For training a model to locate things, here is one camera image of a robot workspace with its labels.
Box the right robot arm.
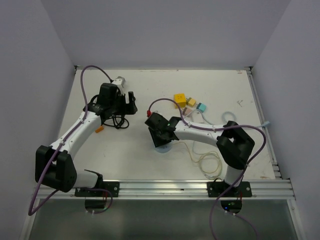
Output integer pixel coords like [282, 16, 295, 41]
[145, 112, 255, 197]

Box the yellowish thin cable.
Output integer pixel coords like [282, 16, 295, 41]
[171, 141, 223, 180]

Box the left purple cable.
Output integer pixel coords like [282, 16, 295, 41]
[27, 65, 115, 216]

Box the aluminium rail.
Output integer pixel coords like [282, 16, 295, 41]
[32, 178, 297, 201]

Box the pale yellow plug adapter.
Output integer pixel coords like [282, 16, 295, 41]
[186, 97, 197, 107]

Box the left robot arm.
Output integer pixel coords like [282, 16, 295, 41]
[35, 83, 138, 197]

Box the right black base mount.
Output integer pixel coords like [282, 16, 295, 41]
[206, 177, 251, 198]

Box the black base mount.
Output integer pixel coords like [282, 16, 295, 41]
[74, 181, 120, 198]
[206, 177, 251, 198]

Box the yellow cube socket adapter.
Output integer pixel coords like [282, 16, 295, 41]
[173, 93, 187, 109]

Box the pink plug adapter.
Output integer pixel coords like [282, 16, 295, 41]
[182, 107, 192, 116]

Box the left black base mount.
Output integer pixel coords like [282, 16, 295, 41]
[74, 181, 120, 198]

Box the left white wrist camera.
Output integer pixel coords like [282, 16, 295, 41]
[112, 76, 126, 93]

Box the blue plug adapter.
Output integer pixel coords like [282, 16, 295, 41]
[196, 102, 207, 113]

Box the orange power strip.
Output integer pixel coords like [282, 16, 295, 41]
[95, 126, 104, 133]

